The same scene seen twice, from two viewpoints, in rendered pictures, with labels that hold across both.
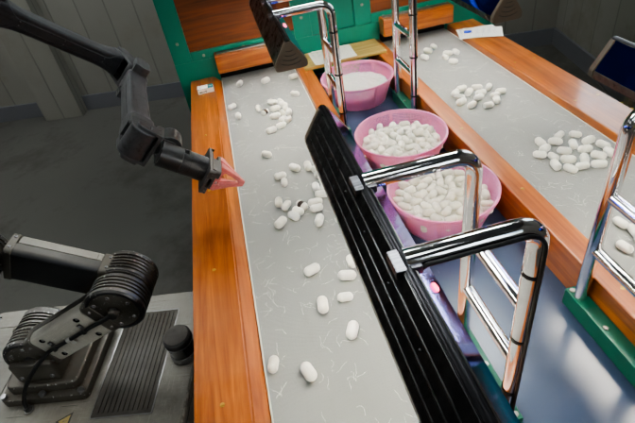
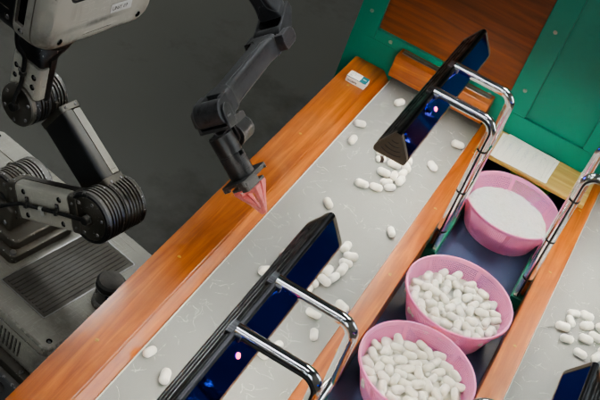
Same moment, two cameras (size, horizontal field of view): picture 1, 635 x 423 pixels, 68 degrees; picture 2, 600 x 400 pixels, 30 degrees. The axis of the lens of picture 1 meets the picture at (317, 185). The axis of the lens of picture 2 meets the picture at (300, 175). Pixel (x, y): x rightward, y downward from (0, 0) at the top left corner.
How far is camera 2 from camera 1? 1.41 m
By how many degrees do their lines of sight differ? 16
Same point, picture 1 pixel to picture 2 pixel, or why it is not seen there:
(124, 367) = (54, 268)
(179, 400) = (69, 329)
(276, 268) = (222, 299)
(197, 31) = (404, 15)
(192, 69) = (367, 45)
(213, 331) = (135, 295)
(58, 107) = not seen: outside the picture
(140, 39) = not seen: outside the picture
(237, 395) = (111, 344)
